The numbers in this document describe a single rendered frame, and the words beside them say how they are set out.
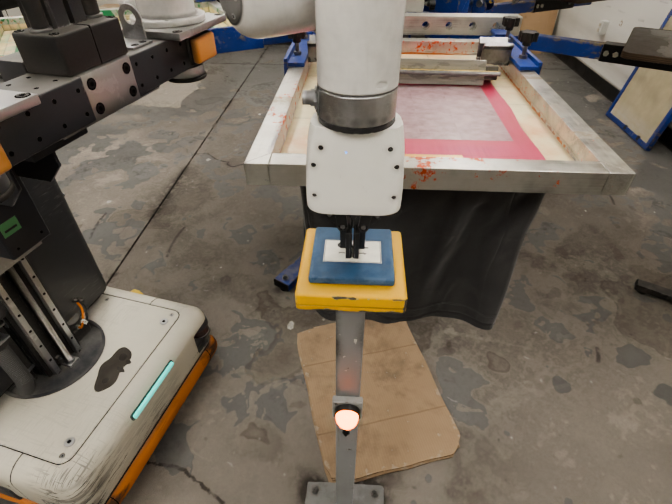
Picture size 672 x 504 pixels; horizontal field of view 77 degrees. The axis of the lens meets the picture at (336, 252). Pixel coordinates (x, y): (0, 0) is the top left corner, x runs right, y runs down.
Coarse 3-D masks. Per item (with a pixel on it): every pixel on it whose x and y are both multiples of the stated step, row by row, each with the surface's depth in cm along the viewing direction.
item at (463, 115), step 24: (432, 96) 96; (456, 96) 96; (480, 96) 96; (432, 120) 86; (456, 120) 86; (480, 120) 86; (504, 120) 86; (432, 144) 78; (456, 144) 78; (480, 144) 78; (504, 144) 78; (528, 144) 78
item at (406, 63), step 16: (400, 64) 101; (416, 64) 100; (432, 64) 100; (448, 64) 100; (464, 64) 100; (480, 64) 99; (400, 80) 102; (416, 80) 102; (432, 80) 102; (448, 80) 102; (464, 80) 101; (480, 80) 101
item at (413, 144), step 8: (400, 88) 101; (408, 88) 101; (400, 96) 96; (408, 96) 96; (400, 104) 93; (408, 104) 93; (400, 112) 89; (408, 112) 89; (408, 120) 86; (416, 120) 86; (408, 128) 83; (416, 128) 83; (408, 136) 80; (416, 136) 80; (408, 144) 78; (416, 144) 78; (408, 152) 75; (416, 152) 75
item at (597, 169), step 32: (512, 64) 104; (288, 96) 87; (544, 96) 87; (288, 128) 82; (576, 128) 74; (256, 160) 65; (288, 160) 65; (416, 160) 65; (448, 160) 65; (480, 160) 65; (512, 160) 65; (544, 160) 65; (576, 160) 72; (608, 160) 65; (544, 192) 65; (576, 192) 65; (608, 192) 64
